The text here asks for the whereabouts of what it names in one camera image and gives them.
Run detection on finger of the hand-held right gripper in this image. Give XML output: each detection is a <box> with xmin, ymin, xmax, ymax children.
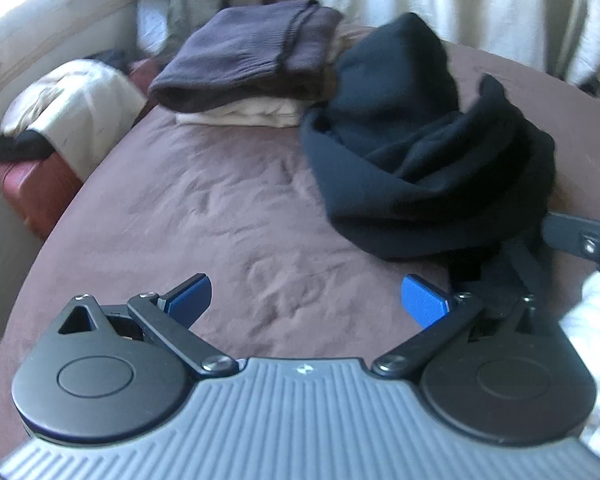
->
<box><xmin>540</xmin><ymin>212</ymin><xmax>600</xmax><ymax>306</ymax></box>

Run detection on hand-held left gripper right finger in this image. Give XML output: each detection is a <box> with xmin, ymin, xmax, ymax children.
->
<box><xmin>371</xmin><ymin>274</ymin><xmax>563</xmax><ymax>378</ymax></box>

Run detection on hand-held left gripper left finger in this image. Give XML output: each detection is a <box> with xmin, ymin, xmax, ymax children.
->
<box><xmin>55</xmin><ymin>273</ymin><xmax>240</xmax><ymax>377</ymax></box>

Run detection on black garment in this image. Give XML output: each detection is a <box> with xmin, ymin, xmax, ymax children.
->
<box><xmin>300</xmin><ymin>12</ymin><xmax>557</xmax><ymax>306</ymax></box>

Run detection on brown bed sheet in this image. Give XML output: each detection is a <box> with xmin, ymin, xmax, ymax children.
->
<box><xmin>0</xmin><ymin>24</ymin><xmax>600</xmax><ymax>416</ymax></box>

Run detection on person's white clothing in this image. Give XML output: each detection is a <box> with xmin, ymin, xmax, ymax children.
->
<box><xmin>557</xmin><ymin>272</ymin><xmax>600</xmax><ymax>466</ymax></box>

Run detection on white crumpled cloth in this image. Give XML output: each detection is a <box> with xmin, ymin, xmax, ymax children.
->
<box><xmin>565</xmin><ymin>0</ymin><xmax>600</xmax><ymax>91</ymax></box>

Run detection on folded cream garment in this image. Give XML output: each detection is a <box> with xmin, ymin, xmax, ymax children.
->
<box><xmin>175</xmin><ymin>25</ymin><xmax>371</xmax><ymax>128</ymax></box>

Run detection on red leather stool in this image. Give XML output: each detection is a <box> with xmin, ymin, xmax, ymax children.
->
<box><xmin>0</xmin><ymin>57</ymin><xmax>158</xmax><ymax>241</ymax></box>

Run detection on cream cloth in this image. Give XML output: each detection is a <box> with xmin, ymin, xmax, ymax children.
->
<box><xmin>1</xmin><ymin>59</ymin><xmax>147</xmax><ymax>182</ymax></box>

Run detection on black cloth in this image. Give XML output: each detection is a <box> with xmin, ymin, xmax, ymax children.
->
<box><xmin>0</xmin><ymin>130</ymin><xmax>55</xmax><ymax>165</ymax></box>

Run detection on folded purple knit sweater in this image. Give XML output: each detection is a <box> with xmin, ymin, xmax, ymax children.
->
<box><xmin>148</xmin><ymin>0</ymin><xmax>344</xmax><ymax>113</ymax></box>

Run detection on clear plastic bag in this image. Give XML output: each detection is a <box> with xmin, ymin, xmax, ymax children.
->
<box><xmin>136</xmin><ymin>0</ymin><xmax>172</xmax><ymax>57</ymax></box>

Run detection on grey hanging cloth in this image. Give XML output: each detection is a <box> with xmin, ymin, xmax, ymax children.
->
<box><xmin>167</xmin><ymin>0</ymin><xmax>226</xmax><ymax>53</ymax></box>

